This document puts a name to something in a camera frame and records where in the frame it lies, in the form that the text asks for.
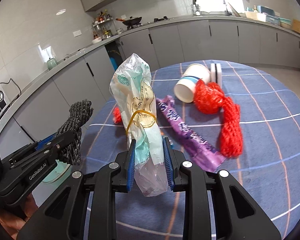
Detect clear bag with green print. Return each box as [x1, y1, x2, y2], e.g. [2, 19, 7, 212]
[109, 53, 168, 197]

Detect wooden cutting board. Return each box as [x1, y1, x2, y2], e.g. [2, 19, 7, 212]
[291, 19, 300, 35]

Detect black wok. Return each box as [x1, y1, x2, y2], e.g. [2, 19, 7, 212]
[115, 16, 142, 30]

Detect white black sponge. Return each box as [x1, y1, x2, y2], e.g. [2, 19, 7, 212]
[210, 63, 222, 88]

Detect blue dish rack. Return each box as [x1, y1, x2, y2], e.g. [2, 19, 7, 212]
[256, 5, 279, 25]

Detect kitchen faucet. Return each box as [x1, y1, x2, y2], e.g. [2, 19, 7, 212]
[223, 0, 232, 16]

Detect red mesh net bag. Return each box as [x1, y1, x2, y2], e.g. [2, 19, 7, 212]
[193, 80, 243, 158]

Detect spice rack with bottles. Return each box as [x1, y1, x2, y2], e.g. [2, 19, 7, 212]
[92, 9, 114, 40]

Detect grey base cabinets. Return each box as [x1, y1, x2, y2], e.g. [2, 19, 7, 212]
[0, 17, 300, 143]

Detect small red net piece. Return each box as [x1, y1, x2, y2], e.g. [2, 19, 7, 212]
[113, 107, 122, 124]

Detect green ceramic jar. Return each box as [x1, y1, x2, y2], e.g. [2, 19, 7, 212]
[46, 57, 58, 70]

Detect white paper cup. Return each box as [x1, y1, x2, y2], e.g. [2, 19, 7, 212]
[174, 63, 211, 103]

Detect black mesh net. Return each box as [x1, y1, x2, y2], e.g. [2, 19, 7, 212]
[55, 99, 94, 165]

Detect teal trash bin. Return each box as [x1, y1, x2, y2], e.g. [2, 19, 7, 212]
[42, 160, 71, 184]

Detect white bowl on counter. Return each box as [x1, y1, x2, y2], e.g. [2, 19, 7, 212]
[92, 37, 102, 44]

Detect blue plaid tablecloth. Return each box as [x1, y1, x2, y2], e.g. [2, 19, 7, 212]
[82, 60, 300, 239]

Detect purple snack wrapper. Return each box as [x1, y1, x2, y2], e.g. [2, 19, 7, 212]
[156, 95, 225, 172]

